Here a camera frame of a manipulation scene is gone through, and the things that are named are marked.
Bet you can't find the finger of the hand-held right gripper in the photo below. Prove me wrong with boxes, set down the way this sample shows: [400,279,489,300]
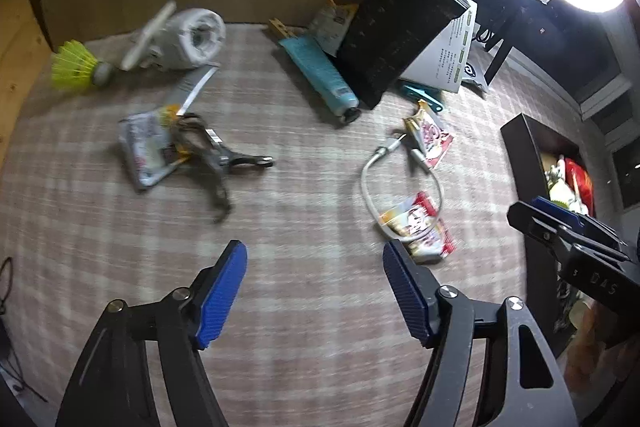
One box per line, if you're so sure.
[507,201,582,259]
[531,196,629,254]

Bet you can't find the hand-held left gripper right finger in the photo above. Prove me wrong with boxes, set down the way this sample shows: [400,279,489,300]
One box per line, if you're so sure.
[381,239,581,427]

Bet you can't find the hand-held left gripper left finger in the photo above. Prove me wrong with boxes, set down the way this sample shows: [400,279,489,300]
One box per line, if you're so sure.
[55,238,249,427]

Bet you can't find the black storage container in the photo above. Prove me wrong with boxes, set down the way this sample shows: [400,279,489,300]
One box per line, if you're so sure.
[500,113,631,358]

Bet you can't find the grey metal pliers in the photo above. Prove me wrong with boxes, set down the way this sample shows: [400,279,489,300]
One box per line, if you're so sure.
[167,113,276,224]

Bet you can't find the white paper packet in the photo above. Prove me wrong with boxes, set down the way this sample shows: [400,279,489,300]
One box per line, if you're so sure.
[120,1,228,74]

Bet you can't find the yellow shuttlecock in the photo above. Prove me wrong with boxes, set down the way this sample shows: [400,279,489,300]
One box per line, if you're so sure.
[50,39,116,96]

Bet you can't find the red white snack packet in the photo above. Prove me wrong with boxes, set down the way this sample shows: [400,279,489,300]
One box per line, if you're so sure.
[402,99,457,170]
[377,191,457,265]

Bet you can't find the plaid cloth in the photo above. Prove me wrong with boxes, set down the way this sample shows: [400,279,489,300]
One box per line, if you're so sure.
[0,22,576,427]

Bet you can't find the grey pouch round logo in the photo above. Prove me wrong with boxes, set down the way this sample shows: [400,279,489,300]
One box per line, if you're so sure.
[457,57,493,100]

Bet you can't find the silver snack packet orange edge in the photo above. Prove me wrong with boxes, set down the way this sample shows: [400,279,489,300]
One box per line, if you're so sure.
[117,104,183,194]

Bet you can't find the black tripod leg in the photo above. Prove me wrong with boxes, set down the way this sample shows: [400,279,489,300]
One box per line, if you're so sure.
[482,0,526,88]

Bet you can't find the teal metal clip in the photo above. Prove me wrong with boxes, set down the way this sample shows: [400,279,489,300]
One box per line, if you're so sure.
[399,83,445,112]

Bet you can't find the blue tube black cap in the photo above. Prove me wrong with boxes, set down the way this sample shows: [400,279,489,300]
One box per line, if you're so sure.
[277,34,361,128]

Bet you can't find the black rectangular box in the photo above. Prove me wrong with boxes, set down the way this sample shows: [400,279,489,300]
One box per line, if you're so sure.
[336,0,471,110]

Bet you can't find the wooden clothespin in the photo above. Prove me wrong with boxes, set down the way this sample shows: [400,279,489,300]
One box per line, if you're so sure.
[267,18,303,42]

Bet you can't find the silver orange printed snack packet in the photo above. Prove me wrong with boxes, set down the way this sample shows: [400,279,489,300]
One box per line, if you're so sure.
[307,0,360,58]

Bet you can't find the short white cable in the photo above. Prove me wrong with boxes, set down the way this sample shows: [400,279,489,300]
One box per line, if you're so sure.
[361,133,447,240]

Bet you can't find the thin black cord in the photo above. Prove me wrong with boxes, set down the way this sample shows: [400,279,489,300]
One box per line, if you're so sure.
[0,257,48,403]

